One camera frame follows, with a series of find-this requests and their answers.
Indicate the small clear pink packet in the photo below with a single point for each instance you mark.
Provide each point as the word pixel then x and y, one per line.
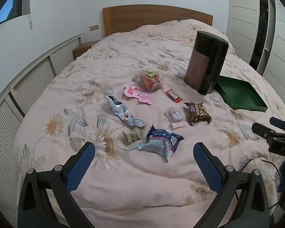
pixel 175 116

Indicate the white louvered cabinet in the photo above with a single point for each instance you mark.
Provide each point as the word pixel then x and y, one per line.
pixel 33 80

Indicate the dark brown thermos jug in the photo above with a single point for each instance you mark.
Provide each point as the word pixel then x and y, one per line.
pixel 204 64

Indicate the small red candy wrapper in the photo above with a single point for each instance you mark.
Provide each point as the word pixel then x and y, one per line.
pixel 173 95

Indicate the wall socket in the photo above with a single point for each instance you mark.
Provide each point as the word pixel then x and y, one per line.
pixel 94 27

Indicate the white wardrobe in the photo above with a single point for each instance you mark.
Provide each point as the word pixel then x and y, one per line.
pixel 244 11

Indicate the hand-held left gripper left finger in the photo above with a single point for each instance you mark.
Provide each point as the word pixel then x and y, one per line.
pixel 82 165

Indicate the floral blanket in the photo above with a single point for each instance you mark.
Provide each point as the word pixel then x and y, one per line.
pixel 137 52

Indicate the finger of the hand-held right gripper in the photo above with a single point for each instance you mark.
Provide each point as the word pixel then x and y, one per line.
pixel 261 129
pixel 279 122

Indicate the window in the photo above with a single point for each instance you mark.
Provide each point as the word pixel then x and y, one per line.
pixel 8 7

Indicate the brown chocolate packet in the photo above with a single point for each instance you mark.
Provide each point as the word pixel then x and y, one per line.
pixel 198 112

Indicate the long white blue packet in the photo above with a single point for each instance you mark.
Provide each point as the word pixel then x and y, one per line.
pixel 122 111

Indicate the small beige snack packet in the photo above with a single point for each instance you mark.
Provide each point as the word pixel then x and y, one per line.
pixel 133 135

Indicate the clear snack bag green label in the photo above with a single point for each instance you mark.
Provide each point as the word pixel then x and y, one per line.
pixel 148 80

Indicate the pink cartoon snack packet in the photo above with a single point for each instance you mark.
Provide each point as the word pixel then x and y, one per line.
pixel 137 95

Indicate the green box tray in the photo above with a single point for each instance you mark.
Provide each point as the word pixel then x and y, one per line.
pixel 239 95

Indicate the wooden headboard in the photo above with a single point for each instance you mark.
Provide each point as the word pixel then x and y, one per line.
pixel 156 16

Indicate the blue white snack packet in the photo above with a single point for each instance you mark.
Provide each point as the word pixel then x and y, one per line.
pixel 160 141

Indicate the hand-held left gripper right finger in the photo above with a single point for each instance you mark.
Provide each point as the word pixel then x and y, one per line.
pixel 207 167

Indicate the wooden bedside table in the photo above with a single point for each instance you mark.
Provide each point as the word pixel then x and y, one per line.
pixel 85 48

